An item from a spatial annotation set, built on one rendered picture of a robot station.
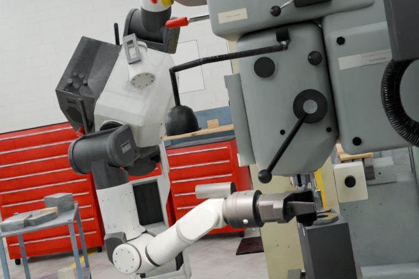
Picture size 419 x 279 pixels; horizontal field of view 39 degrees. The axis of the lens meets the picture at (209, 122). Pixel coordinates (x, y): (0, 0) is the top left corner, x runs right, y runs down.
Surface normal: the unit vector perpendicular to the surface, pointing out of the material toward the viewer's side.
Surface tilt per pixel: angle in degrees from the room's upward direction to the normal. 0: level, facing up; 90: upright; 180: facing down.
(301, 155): 118
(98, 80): 58
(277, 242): 90
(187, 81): 90
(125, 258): 89
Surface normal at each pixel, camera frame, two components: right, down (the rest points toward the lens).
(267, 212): -0.41, 0.12
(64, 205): 0.68, -0.08
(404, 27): -0.17, 0.08
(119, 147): 0.89, -0.19
